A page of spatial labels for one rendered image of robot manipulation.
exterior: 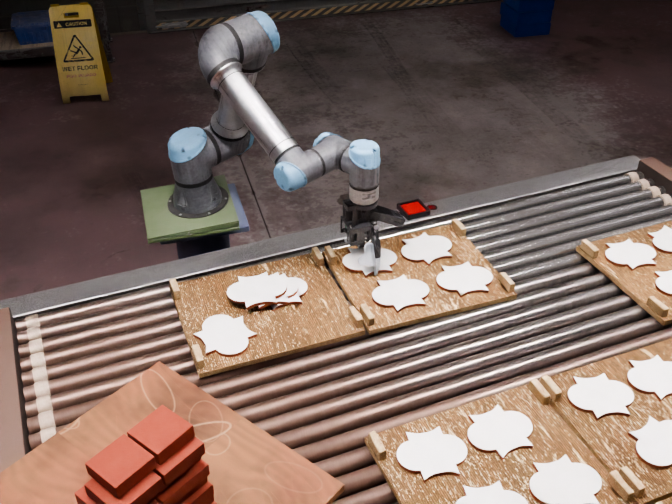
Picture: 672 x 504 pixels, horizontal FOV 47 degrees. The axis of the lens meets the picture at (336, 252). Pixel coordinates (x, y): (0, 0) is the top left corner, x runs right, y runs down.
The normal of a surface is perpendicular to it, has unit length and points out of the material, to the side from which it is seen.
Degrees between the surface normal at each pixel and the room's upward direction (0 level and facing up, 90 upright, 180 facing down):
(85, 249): 0
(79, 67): 77
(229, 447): 0
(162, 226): 4
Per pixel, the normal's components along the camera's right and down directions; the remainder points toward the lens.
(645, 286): 0.00, -0.81
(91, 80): 0.20, 0.39
